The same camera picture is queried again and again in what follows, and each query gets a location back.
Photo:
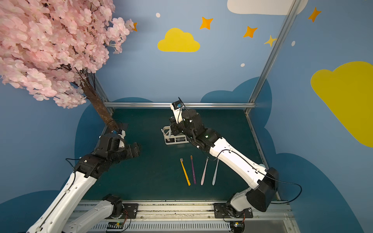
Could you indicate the light pink toothbrush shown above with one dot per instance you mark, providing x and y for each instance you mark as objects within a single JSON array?
[{"x": 204, "y": 172}]

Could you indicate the green circuit board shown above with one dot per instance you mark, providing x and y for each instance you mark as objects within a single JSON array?
[
  {"x": 116, "y": 226},
  {"x": 237, "y": 227}
]

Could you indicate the yellow toothbrush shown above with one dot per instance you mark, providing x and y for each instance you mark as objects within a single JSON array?
[{"x": 185, "y": 172}]

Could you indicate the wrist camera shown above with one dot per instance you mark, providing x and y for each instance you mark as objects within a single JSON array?
[
  {"x": 122, "y": 134},
  {"x": 177, "y": 108}
]

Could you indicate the aluminium rail front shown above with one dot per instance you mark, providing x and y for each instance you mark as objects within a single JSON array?
[{"x": 174, "y": 217}]

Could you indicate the white toothbrush holder rack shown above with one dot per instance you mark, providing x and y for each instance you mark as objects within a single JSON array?
[{"x": 171, "y": 139}]

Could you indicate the aluminium frame back bar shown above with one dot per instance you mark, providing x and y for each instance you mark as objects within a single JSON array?
[{"x": 188, "y": 105}]

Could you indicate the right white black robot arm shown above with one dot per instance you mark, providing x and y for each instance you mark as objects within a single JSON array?
[{"x": 262, "y": 182}]

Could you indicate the pale white toothbrush right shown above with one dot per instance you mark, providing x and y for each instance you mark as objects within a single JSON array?
[{"x": 215, "y": 173}]

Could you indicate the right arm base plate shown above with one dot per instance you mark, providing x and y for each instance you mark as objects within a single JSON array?
[{"x": 225, "y": 210}]

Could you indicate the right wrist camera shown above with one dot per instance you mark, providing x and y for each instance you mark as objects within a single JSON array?
[{"x": 177, "y": 108}]

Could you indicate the right green circuit board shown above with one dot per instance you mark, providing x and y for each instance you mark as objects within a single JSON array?
[{"x": 237, "y": 227}]

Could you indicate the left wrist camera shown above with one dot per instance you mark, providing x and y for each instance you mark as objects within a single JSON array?
[{"x": 122, "y": 134}]

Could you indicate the pink cherry blossom tree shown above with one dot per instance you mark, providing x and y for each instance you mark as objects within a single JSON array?
[{"x": 53, "y": 48}]

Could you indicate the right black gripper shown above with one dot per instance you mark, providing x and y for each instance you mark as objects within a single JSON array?
[{"x": 176, "y": 129}]

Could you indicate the aluminium frame upright post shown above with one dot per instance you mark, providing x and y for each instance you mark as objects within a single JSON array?
[{"x": 281, "y": 37}]

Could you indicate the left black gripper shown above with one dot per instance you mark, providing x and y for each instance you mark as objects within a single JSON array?
[{"x": 133, "y": 150}]

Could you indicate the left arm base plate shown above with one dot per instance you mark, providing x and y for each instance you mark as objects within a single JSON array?
[{"x": 132, "y": 210}]

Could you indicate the tree base plate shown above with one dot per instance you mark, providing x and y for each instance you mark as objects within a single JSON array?
[{"x": 122, "y": 126}]

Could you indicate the purple toothbrush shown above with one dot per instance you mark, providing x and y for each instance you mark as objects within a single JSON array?
[{"x": 193, "y": 170}]

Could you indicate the left green circuit board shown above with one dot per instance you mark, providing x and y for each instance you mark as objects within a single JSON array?
[{"x": 116, "y": 226}]

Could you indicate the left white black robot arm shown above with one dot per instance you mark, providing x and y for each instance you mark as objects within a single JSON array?
[{"x": 85, "y": 173}]

